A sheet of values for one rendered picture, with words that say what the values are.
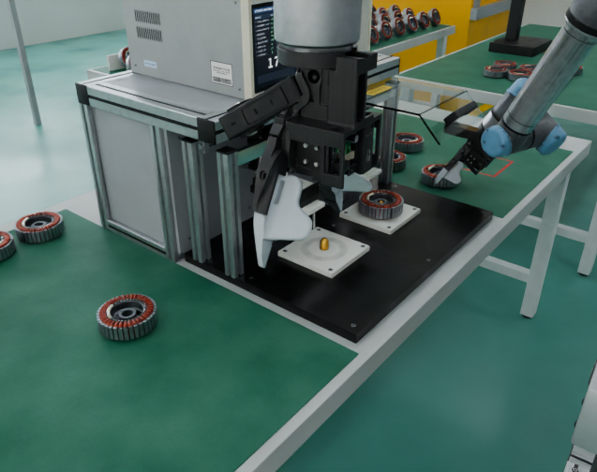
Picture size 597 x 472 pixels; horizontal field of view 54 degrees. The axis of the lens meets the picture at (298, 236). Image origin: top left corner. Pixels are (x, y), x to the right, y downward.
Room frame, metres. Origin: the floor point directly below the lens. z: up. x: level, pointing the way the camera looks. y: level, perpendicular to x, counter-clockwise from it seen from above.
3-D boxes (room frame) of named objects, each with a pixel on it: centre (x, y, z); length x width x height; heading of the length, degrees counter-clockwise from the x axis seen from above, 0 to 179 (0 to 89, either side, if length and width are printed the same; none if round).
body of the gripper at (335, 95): (0.53, -0.02, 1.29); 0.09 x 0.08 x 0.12; 56
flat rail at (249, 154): (1.30, -0.06, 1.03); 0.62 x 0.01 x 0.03; 141
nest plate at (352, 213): (1.33, -0.21, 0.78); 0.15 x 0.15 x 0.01; 51
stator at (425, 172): (1.59, -0.42, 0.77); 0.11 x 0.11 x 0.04
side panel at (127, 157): (1.23, 0.38, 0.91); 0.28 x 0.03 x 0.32; 51
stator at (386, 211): (1.33, -0.21, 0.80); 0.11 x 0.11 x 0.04
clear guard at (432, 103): (1.40, -0.26, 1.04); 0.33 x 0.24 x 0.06; 51
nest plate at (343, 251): (1.14, -0.06, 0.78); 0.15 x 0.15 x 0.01; 51
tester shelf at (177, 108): (1.44, 0.12, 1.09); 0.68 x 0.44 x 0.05; 141
